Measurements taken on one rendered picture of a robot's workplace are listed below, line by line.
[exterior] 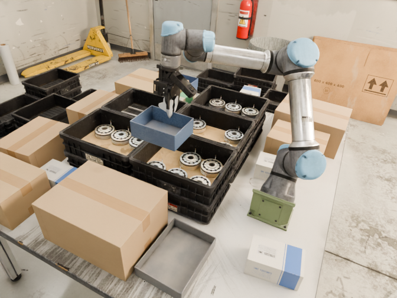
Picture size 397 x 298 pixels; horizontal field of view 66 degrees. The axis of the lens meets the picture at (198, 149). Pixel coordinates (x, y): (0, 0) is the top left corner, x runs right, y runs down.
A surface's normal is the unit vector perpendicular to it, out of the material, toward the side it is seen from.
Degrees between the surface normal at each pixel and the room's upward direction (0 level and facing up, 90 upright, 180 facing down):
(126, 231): 0
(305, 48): 48
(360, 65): 80
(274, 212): 90
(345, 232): 0
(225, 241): 0
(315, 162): 63
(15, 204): 90
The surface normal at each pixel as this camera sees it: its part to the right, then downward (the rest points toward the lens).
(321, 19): -0.45, 0.51
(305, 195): 0.05, -0.81
